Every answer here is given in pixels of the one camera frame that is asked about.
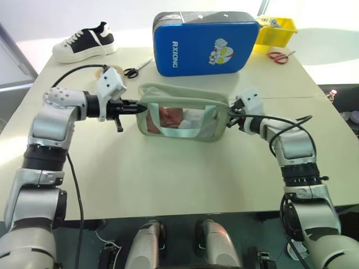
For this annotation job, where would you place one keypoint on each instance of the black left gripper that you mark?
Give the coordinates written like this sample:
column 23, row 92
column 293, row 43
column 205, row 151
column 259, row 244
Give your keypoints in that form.
column 113, row 107

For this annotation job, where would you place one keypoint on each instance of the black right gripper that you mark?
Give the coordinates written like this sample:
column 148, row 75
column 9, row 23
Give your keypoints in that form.
column 241, row 119

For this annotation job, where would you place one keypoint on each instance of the green clear-window zip pouch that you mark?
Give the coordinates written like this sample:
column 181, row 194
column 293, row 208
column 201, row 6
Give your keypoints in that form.
column 182, row 96

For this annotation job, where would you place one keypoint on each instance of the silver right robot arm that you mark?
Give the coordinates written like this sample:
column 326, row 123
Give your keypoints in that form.
column 297, row 145

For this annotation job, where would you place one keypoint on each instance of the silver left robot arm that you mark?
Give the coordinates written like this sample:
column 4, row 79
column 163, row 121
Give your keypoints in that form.
column 53, row 126

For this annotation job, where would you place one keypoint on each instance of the clear tape roll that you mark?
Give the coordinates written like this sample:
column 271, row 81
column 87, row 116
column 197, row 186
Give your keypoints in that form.
column 98, row 73

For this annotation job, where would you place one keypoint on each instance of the blue hard case with cartoon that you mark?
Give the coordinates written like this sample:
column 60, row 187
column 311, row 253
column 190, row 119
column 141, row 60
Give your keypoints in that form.
column 202, row 45

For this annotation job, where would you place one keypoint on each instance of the black and white sneaker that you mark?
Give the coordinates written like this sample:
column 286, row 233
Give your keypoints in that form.
column 84, row 47

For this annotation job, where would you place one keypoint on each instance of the yellow plastic bin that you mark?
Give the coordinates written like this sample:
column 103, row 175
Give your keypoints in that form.
column 273, row 36

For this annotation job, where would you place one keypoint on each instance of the white plastic part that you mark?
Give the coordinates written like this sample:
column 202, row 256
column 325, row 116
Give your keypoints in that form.
column 267, row 21

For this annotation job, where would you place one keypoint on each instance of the small red-capped bottle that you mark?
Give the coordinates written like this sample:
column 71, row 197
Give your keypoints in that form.
column 332, row 95

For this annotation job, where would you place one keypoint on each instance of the purple round object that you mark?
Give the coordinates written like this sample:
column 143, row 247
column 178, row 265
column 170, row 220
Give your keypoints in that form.
column 354, row 116

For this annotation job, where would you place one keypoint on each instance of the silver right robot leg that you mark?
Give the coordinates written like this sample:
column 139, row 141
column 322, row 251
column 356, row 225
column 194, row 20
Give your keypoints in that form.
column 217, row 243

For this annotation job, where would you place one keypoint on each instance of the silver robot leg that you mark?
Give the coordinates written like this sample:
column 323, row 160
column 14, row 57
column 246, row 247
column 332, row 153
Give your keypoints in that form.
column 146, row 243
column 217, row 243

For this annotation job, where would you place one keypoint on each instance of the silver left robot leg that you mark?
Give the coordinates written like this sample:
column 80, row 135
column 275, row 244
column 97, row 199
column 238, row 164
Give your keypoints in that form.
column 146, row 243

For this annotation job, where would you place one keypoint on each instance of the black robot foot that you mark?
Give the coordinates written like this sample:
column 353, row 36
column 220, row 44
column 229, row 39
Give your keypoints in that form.
column 108, row 257
column 265, row 260

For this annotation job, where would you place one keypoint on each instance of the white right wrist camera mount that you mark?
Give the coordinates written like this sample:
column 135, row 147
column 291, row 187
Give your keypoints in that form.
column 252, row 101

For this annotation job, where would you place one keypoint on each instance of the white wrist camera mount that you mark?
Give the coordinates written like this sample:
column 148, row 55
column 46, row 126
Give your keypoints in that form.
column 252, row 101
column 110, row 84

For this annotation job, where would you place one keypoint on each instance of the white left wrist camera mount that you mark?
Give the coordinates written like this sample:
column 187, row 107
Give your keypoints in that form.
column 110, row 84

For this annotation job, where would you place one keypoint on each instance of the grey metal frame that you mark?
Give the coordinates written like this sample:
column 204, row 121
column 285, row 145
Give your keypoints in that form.
column 14, row 56

